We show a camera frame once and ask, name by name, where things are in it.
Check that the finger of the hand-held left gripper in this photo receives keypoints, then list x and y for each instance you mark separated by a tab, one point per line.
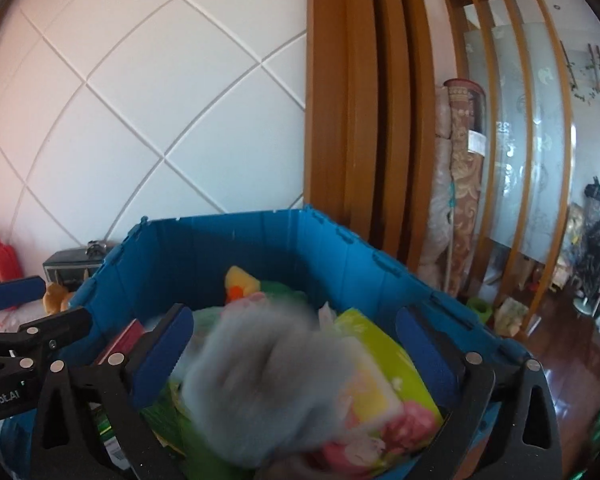
17	292
55	327

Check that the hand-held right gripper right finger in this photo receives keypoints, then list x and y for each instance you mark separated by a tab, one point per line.
420	350

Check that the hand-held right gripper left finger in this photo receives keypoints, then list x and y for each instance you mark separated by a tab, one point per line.
162	355

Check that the brown teddy bear plush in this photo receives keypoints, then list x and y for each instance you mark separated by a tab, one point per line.
55	300

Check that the long pink box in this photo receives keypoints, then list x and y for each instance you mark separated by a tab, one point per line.
125	340

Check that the pink green wet wipes pack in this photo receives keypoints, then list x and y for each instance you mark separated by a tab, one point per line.
380	375

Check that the grey elephant plush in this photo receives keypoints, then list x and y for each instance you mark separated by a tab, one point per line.
260	380

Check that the yellow orange plush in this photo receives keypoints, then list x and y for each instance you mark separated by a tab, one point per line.
240	280

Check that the blue plastic storage crate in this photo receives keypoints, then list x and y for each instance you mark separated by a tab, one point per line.
280	250

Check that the dark green gift bag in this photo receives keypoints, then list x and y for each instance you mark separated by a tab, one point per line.
65	265

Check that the green rolled mat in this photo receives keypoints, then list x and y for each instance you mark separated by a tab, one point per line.
480	309

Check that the silver metal clasp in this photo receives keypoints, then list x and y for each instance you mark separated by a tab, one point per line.
95	249

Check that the white printed plastic bag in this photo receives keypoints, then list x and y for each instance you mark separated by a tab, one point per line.
510	316

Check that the pink rolled quilt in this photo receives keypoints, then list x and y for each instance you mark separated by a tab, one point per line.
437	220

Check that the patterned rolled carpet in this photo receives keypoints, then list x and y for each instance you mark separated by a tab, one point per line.
465	170

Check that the wooden slat glass partition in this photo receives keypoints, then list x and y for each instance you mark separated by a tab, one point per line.
505	160

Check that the wooden door frame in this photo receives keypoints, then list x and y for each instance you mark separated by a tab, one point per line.
330	110

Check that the wall vine decoration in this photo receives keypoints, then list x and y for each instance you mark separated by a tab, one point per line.
592	72

